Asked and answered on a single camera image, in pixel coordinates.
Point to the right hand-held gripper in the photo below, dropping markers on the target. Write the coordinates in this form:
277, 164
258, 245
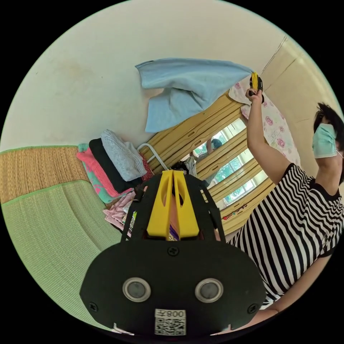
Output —
262, 92

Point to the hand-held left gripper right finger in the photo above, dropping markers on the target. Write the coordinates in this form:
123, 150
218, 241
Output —
188, 215

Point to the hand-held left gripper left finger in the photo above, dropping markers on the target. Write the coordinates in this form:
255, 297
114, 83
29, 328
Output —
159, 209

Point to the light blue long sleeve shirt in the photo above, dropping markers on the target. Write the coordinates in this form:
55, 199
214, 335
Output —
185, 86

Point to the person's left forearm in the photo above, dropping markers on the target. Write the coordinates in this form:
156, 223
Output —
255, 321

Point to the person's right forearm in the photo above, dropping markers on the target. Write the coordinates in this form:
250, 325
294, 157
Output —
262, 145

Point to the person's right hand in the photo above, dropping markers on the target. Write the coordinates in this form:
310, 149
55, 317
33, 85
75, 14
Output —
256, 96

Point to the white floral cloth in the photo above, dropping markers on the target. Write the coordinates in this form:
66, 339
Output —
276, 131

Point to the pile of clothes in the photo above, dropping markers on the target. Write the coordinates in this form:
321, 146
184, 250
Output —
115, 166

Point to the person's body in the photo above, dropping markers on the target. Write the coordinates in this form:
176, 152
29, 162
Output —
290, 228

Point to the bed with woven mats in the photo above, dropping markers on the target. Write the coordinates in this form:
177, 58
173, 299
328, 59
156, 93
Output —
53, 228

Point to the white metal tube frame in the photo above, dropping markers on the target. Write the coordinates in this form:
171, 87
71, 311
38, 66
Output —
150, 150

